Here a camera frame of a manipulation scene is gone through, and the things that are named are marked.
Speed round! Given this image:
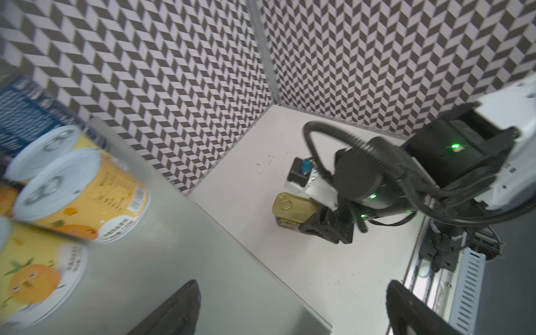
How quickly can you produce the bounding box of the blue label tin can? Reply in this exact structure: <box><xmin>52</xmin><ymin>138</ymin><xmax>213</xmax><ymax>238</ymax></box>
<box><xmin>1</xmin><ymin>73</ymin><xmax>107</xmax><ymax>157</ymax></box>

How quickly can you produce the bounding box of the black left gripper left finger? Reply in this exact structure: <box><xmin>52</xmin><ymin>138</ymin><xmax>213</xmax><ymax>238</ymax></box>
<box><xmin>128</xmin><ymin>280</ymin><xmax>201</xmax><ymax>335</ymax></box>

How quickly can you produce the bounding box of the grey metal cabinet box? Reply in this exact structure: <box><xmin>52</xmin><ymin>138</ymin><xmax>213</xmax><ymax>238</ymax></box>
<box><xmin>1</xmin><ymin>125</ymin><xmax>331</xmax><ymax>334</ymax></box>

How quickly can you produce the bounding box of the right aluminium corner post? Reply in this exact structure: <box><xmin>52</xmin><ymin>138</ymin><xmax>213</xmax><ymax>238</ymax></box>
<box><xmin>247</xmin><ymin>0</ymin><xmax>281</xmax><ymax>105</ymax></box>

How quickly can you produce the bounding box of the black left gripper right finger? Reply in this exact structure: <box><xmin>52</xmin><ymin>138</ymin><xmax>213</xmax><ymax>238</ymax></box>
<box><xmin>386</xmin><ymin>280</ymin><xmax>459</xmax><ymax>335</ymax></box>

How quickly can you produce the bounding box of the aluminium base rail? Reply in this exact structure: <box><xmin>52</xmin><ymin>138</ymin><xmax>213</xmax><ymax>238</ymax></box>
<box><xmin>384</xmin><ymin>217</ymin><xmax>503</xmax><ymax>335</ymax></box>

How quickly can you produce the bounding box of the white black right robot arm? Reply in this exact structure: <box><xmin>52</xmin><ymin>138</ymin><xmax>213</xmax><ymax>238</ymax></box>
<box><xmin>285</xmin><ymin>76</ymin><xmax>535</xmax><ymax>244</ymax></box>

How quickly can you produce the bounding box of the gold rectangular sardine tin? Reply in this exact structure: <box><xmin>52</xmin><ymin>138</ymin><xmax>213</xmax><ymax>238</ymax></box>
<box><xmin>272</xmin><ymin>192</ymin><xmax>320</xmax><ymax>232</ymax></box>

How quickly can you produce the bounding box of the white lid can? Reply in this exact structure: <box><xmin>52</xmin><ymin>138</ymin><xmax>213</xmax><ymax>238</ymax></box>
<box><xmin>0</xmin><ymin>182</ymin><xmax>19</xmax><ymax>218</ymax></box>
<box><xmin>4</xmin><ymin>126</ymin><xmax>112</xmax><ymax>184</ymax></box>
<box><xmin>1</xmin><ymin>216</ymin><xmax>88</xmax><ymax>329</ymax></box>
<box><xmin>13</xmin><ymin>148</ymin><xmax>151</xmax><ymax>244</ymax></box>

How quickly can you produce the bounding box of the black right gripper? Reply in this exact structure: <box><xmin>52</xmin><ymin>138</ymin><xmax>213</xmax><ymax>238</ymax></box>
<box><xmin>299</xmin><ymin>200</ymin><xmax>369</xmax><ymax>244</ymax></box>

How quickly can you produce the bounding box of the white lid can front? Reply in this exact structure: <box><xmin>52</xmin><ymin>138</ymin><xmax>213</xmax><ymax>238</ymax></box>
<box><xmin>13</xmin><ymin>148</ymin><xmax>151</xmax><ymax>244</ymax></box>

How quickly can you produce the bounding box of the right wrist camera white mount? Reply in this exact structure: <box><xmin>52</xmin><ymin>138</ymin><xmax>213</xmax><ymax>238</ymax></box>
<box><xmin>284</xmin><ymin>157</ymin><xmax>339</xmax><ymax>212</ymax></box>

